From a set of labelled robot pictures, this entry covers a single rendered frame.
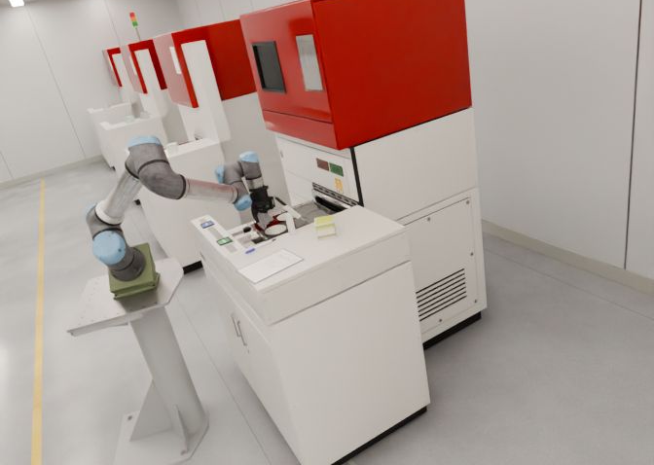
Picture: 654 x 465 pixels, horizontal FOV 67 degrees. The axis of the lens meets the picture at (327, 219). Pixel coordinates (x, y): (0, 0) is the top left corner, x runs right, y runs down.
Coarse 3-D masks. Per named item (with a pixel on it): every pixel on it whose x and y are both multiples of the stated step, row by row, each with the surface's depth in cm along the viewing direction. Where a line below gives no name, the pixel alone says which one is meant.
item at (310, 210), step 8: (296, 208) 243; (304, 208) 242; (312, 208) 240; (320, 208) 237; (272, 216) 240; (304, 216) 232; (312, 216) 230; (320, 216) 229; (256, 224) 234; (272, 224) 231; (280, 224) 229; (296, 224) 226; (304, 224) 224; (264, 232) 223; (280, 232) 220
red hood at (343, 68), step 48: (336, 0) 186; (384, 0) 196; (432, 0) 207; (288, 48) 211; (336, 48) 191; (384, 48) 202; (432, 48) 213; (288, 96) 229; (336, 96) 197; (384, 96) 208; (432, 96) 220; (336, 144) 204
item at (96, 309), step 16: (160, 272) 224; (176, 272) 221; (96, 288) 221; (160, 288) 210; (176, 288) 209; (80, 304) 209; (96, 304) 207; (112, 304) 204; (128, 304) 201; (144, 304) 199; (160, 304) 197; (80, 320) 197; (96, 320) 195; (112, 320) 195; (128, 320) 197
